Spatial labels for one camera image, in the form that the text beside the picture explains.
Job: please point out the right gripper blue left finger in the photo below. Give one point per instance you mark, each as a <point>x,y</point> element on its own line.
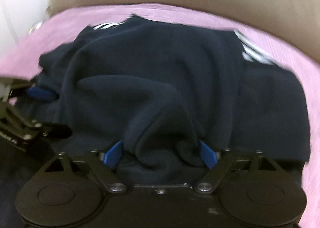
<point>113,155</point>

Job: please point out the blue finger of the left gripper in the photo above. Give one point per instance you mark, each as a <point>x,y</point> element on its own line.
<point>42,94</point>

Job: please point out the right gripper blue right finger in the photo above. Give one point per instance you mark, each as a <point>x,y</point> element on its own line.
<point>208,156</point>

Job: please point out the navy white-striped track pants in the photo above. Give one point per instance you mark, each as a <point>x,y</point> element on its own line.
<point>163,89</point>

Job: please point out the pink quilted bedspread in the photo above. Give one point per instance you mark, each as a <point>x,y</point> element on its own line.
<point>62,28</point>

